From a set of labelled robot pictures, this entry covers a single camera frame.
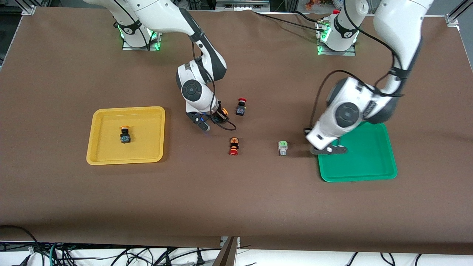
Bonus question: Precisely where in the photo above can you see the green plastic tray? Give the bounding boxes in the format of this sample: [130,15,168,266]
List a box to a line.
[317,122,398,183]

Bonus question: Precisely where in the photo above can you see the yellow plastic tray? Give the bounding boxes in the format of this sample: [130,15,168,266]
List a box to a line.
[86,106,166,166]

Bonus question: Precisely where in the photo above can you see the brown table cover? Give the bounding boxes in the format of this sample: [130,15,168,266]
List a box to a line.
[0,7,473,255]

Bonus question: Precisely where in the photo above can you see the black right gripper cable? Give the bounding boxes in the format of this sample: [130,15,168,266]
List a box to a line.
[190,35,237,132]

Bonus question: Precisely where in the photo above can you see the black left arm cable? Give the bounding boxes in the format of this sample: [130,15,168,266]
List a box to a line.
[310,0,407,128]

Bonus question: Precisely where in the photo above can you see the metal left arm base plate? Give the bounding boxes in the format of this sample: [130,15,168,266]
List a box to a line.
[316,20,357,57]

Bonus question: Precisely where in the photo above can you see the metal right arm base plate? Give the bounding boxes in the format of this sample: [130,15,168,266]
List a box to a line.
[122,31,163,51]

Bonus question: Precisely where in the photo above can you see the aluminium frame profile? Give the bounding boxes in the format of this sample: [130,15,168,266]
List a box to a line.
[216,0,270,11]

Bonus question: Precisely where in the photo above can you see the black cable on table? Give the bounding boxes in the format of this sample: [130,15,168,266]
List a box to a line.
[252,10,327,30]

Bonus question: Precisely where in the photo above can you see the small metal bracket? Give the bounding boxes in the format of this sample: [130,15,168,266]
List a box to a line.
[221,236,241,249]

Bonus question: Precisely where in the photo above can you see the wooden post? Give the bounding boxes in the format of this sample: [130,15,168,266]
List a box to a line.
[212,236,239,266]

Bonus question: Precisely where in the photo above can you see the black floor cable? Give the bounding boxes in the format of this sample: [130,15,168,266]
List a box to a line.
[0,225,40,261]

